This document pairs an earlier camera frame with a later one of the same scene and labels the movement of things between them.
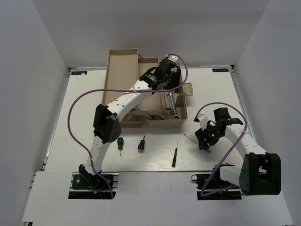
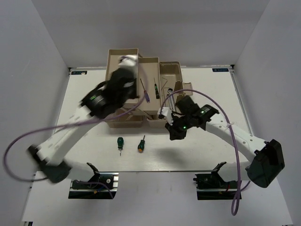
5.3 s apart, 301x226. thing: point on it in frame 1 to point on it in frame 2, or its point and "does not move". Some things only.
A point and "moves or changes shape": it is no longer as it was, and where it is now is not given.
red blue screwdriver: [208, 151] moves or changes shape
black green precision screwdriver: [175, 157] to [157, 95]
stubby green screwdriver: [120, 141] does not move
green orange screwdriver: [141, 145] does not move
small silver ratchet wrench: [172, 110] does not move
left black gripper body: [173, 81] to [132, 93]
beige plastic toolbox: [123, 68] does not move
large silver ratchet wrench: [176, 116] does not move
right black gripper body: [210, 133] to [179, 126]
